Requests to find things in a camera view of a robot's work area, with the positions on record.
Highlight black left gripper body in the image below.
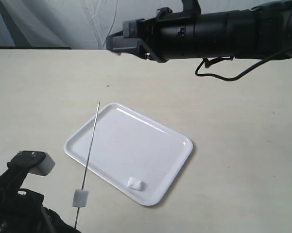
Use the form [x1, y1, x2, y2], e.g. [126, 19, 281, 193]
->
[0, 189, 79, 233]

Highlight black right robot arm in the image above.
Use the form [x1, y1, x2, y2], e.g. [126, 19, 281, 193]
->
[106, 0, 292, 63]

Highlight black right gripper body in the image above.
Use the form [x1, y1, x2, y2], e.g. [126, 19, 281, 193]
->
[138, 7, 201, 63]

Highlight wrinkled blue-grey backdrop cloth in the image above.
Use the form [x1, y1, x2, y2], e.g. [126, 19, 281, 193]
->
[0, 0, 292, 50]

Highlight white rectangular plastic tray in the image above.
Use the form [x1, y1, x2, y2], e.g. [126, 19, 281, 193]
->
[64, 103, 193, 206]

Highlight thin metal skewer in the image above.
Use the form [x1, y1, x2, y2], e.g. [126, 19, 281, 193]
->
[74, 102, 101, 229]

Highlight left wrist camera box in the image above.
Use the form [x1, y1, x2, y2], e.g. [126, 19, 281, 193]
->
[7, 150, 55, 176]

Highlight white marshmallow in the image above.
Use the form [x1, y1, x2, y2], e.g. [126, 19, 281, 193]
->
[127, 177, 143, 191]
[72, 189, 89, 208]

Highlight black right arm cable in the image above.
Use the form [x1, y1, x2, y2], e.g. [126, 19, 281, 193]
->
[195, 46, 292, 82]

